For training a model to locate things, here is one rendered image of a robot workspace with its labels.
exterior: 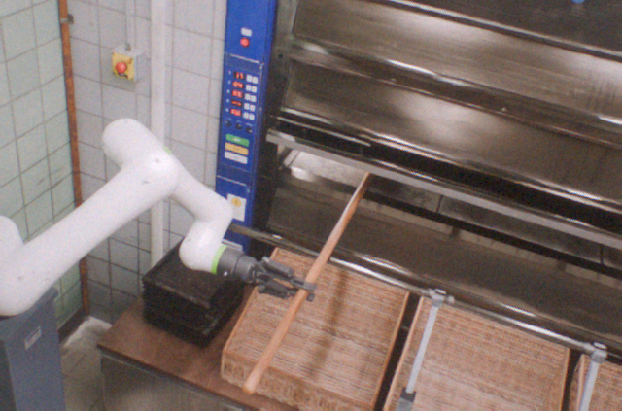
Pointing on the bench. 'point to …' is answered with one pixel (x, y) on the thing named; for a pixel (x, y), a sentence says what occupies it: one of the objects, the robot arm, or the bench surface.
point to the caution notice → (237, 207)
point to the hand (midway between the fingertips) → (303, 290)
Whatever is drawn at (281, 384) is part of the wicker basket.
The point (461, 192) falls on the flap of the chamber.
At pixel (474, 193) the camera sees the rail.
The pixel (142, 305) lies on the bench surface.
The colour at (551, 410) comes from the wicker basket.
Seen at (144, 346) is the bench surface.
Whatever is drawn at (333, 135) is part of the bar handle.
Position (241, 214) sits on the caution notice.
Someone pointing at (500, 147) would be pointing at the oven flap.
